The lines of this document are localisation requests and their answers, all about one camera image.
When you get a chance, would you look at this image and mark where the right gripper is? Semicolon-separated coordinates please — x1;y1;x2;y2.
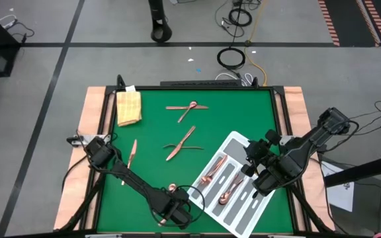
241;129;282;177

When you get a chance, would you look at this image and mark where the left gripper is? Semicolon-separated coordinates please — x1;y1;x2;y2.
159;197;193;229

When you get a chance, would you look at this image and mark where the green table mat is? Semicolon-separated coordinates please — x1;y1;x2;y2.
97;89;294;234

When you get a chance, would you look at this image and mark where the white cutlery tray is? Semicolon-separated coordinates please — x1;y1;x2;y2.
187;130;290;238

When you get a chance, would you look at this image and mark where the white paper sheet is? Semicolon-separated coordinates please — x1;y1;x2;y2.
320;161;356;213

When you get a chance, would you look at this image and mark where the black power strip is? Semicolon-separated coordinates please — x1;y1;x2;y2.
159;79;243;88

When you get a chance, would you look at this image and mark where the black metal beam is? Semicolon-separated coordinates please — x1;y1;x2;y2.
323;151;381;188

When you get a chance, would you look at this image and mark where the yellow folded cloth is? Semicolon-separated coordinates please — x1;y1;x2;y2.
116;91;143;128

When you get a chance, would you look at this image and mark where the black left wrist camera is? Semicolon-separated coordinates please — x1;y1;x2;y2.
174;190;191;208

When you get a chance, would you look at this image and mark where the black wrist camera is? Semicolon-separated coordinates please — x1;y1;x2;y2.
251;165;279;198
174;190;191;208

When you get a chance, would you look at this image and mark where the silver mount plate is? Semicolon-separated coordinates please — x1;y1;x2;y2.
66;134;112;146
278;134;294;146

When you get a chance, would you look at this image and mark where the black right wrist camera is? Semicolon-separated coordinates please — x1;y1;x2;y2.
251;165;279;198

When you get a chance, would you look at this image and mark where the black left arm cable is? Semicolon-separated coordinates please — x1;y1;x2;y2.
149;184;207;229

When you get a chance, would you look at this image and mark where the black aluminium table frame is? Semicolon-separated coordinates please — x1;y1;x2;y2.
87;75;298;236

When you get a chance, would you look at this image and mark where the white floor cable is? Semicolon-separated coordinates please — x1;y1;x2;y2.
215;72;254;87

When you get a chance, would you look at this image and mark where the coiled black cable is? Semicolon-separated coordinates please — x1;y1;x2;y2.
216;46;247;71
227;7;253;28

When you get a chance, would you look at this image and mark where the straight black floor cable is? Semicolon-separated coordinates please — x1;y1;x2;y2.
232;0;243;47

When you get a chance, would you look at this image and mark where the yellow floor cable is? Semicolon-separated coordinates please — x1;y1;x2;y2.
243;0;268;87

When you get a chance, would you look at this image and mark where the black pedestal stand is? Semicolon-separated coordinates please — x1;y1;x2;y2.
148;0;173;43

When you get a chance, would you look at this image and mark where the white plug cable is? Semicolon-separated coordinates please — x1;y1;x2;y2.
0;14;19;29

